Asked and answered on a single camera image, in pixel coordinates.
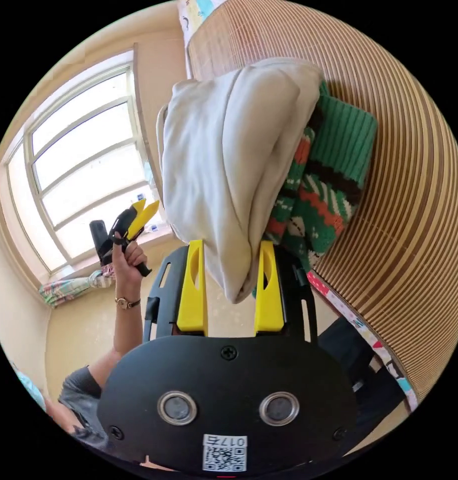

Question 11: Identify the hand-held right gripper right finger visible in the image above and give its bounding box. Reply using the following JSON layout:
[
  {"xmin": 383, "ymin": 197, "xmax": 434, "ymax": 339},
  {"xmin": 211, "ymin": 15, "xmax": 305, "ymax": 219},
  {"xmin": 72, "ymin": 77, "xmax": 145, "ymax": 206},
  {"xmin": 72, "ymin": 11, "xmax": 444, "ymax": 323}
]
[{"xmin": 255, "ymin": 240, "xmax": 286, "ymax": 334}]

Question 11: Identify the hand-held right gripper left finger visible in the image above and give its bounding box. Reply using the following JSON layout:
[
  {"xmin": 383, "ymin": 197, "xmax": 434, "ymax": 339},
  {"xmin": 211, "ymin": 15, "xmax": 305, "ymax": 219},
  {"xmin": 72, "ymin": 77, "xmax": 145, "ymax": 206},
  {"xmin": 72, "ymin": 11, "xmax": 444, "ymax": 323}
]
[{"xmin": 177, "ymin": 239, "xmax": 209, "ymax": 332}]

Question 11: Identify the white long sleeve shirt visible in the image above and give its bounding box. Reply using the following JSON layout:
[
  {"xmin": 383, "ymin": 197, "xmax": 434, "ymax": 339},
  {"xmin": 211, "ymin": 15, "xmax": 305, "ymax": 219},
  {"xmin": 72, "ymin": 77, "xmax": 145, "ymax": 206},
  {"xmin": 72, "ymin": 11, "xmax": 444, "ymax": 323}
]
[{"xmin": 156, "ymin": 56, "xmax": 324, "ymax": 305}]

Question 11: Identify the person's left forearm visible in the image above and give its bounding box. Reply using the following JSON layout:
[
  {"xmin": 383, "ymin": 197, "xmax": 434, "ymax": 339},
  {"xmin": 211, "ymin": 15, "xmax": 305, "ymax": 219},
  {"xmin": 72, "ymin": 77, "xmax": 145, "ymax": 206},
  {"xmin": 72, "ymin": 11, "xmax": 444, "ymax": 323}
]
[{"xmin": 111, "ymin": 296, "xmax": 144, "ymax": 357}]

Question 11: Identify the person's left hand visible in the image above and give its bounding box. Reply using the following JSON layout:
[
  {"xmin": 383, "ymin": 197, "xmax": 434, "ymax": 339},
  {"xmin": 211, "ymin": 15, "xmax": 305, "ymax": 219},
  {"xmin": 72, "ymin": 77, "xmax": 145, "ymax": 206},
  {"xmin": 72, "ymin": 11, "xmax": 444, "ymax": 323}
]
[{"xmin": 111, "ymin": 231, "xmax": 149, "ymax": 301}]

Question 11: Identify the person's right hand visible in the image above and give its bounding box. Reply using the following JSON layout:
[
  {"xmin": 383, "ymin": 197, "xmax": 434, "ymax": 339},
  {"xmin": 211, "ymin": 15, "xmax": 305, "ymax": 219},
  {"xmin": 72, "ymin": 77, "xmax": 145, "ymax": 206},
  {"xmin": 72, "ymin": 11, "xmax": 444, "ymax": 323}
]
[{"xmin": 138, "ymin": 454, "xmax": 177, "ymax": 472}]

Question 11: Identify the window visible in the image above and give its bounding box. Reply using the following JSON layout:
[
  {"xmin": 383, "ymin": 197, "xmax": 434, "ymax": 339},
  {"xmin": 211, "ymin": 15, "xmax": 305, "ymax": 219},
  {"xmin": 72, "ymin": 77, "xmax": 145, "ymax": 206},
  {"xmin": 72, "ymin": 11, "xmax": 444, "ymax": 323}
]
[{"xmin": 3, "ymin": 61, "xmax": 170, "ymax": 277}]

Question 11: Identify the green patterned knit sweater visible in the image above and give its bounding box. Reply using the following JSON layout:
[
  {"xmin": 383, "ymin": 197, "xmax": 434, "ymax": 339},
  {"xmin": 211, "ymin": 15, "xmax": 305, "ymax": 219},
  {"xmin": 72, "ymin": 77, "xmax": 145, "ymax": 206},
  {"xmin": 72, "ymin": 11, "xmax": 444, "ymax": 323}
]
[{"xmin": 251, "ymin": 80, "xmax": 379, "ymax": 299}]

